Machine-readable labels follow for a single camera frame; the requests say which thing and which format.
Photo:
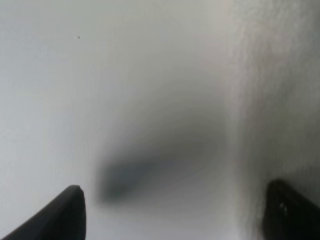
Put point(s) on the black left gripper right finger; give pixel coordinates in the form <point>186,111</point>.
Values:
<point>288,215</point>

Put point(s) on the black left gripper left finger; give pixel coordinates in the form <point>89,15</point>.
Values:
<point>64,218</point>

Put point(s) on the white towel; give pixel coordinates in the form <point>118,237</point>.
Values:
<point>274,107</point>

